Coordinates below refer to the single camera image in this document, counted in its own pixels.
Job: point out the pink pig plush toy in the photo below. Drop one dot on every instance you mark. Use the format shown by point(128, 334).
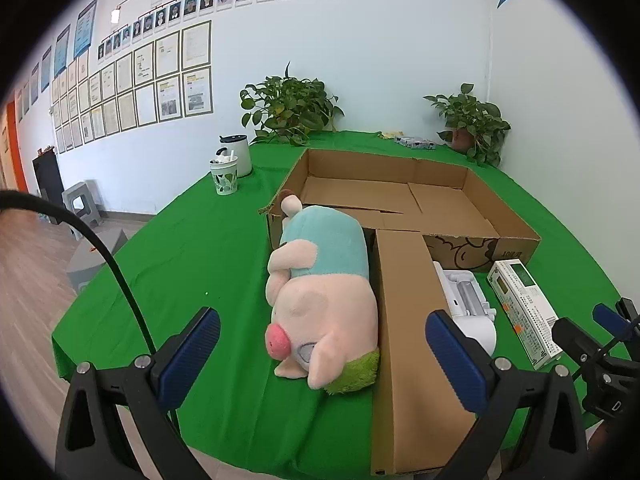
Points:
point(320, 300)

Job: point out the white mug with black lid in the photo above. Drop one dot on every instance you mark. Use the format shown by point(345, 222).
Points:
point(242, 160)

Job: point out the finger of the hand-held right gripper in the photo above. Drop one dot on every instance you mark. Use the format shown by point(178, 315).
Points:
point(610, 317)
point(575, 342)

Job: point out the green tablecloth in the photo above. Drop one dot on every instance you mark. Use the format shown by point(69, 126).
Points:
point(200, 240)

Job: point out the white handheld appliance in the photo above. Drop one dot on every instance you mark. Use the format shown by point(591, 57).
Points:
point(475, 332)

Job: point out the large cardboard box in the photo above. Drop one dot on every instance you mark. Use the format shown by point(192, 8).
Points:
point(450, 205)

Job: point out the potted plant in terracotta pot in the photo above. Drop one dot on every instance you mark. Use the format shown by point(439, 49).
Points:
point(470, 115)

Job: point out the grey plastic step stool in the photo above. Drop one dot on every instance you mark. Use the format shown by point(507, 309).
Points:
point(82, 200)

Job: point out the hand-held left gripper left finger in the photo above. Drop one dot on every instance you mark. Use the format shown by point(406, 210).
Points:
point(192, 355)

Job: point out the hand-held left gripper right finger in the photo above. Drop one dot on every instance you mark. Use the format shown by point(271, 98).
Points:
point(457, 365)

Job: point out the grey low plastic stool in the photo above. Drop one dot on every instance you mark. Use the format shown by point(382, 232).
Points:
point(90, 260)

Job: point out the long cardboard insert tray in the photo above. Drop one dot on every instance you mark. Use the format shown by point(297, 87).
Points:
point(405, 335)

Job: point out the white controller with green screen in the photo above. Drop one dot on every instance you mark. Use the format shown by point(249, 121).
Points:
point(525, 310)

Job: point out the wall of framed certificates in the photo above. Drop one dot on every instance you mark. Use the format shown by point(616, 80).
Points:
point(130, 90)

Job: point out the black cabinet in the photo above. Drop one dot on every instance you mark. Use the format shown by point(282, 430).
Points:
point(47, 175)

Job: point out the green leaf patterned cup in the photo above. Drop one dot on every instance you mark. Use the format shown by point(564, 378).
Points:
point(223, 182)

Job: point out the yellow flat packet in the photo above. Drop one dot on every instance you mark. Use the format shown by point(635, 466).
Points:
point(389, 135)

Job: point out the large bushy potted plant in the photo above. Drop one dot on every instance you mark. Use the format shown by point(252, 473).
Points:
point(290, 105)

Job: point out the patterned tissue pack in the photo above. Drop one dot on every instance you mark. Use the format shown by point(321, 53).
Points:
point(415, 143)

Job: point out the row of blue wall posters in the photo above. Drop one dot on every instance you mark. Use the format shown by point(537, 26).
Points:
point(85, 27)

